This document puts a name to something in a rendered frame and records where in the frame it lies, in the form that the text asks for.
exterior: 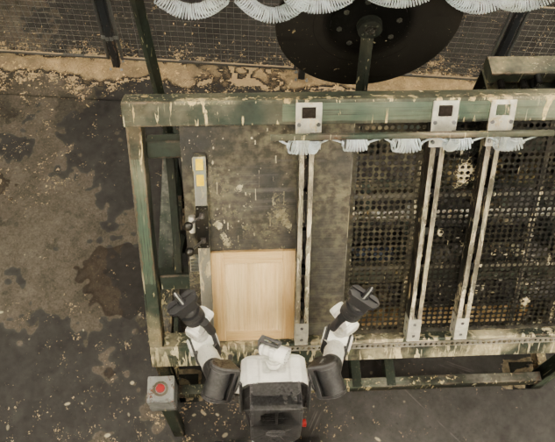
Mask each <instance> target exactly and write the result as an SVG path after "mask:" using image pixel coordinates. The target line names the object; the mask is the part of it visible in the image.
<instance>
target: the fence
mask: <svg viewBox="0 0 555 442"><path fill-rule="evenodd" d="M196 159H203V170H196ZM193 169H194V184H195V199H196V206H208V190H207V172H206V154H205V153H193ZM196 175H203V176H204V186H196ZM198 257H199V271H200V286H201V301H202V306H204V307H206V308H208V309H209V310H211V311H212V312H213V299H212V281H211V264H210V248H198Z"/></svg>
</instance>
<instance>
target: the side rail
mask: <svg viewBox="0 0 555 442"><path fill-rule="evenodd" d="M125 129H126V138H127V146H128V154H129V162H130V170H131V178H132V193H133V202H134V210H135V218H136V226H137V234H138V242H139V257H140V266H141V274H142V282H143V290H144V298H145V306H146V321H147V330H148V338H149V346H150V347H162V346H163V339H164V333H165V332H164V323H163V313H162V303H161V294H160V281H159V267H158V258H157V248H156V239H155V230H154V221H153V203H152V193H151V184H150V175H149V166H148V158H147V151H146V129H145V127H125Z"/></svg>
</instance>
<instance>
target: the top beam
mask: <svg viewBox="0 0 555 442"><path fill-rule="evenodd" d="M509 99H517V106H516V114H515V119H514V121H531V120H555V89H452V90H388V91H323V92H259V93H195V94H130V95H123V97H122V99H121V101H120V111H121V118H122V126H123V127H156V126H210V125H295V107H296V103H323V112H322V124H370V123H424V122H431V117H432V110H433V103H434V101H448V100H459V114H458V119H457V122H478V121H488V119H489V112H490V107H491V103H492V100H509ZM509 109H510V104H497V109H496V114H495V115H508V114H509Z"/></svg>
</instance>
